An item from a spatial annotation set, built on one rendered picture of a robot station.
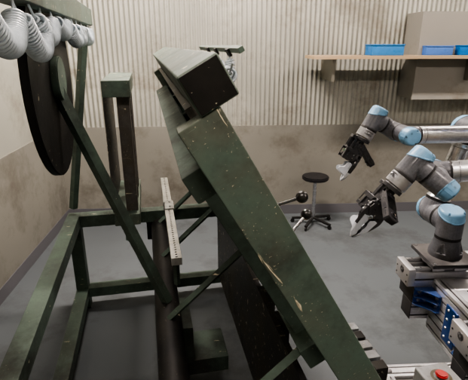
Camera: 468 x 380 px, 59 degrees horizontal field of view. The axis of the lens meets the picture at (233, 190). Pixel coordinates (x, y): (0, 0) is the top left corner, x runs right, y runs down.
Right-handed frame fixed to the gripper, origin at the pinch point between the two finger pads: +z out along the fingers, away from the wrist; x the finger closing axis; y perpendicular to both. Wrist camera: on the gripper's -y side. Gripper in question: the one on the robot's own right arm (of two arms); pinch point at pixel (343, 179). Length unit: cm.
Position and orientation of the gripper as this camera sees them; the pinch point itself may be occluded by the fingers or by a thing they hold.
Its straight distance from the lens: 198.7
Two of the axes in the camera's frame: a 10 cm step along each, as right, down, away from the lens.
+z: -4.7, 8.6, 2.0
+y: -8.8, -4.5, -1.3
